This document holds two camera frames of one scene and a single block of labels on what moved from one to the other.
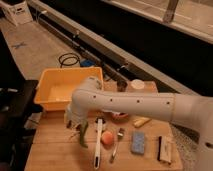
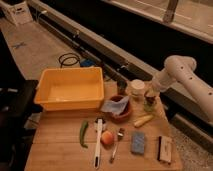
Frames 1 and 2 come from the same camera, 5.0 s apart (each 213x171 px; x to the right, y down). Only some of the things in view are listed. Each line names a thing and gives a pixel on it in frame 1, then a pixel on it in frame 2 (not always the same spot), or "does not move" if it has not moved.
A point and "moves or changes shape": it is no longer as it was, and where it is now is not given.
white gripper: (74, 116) → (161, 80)
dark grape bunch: (74, 134) moves or changes shape
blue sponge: (138, 142) does not move
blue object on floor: (89, 62) does not move
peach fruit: (107, 138) does not move
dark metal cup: (121, 86) does not move
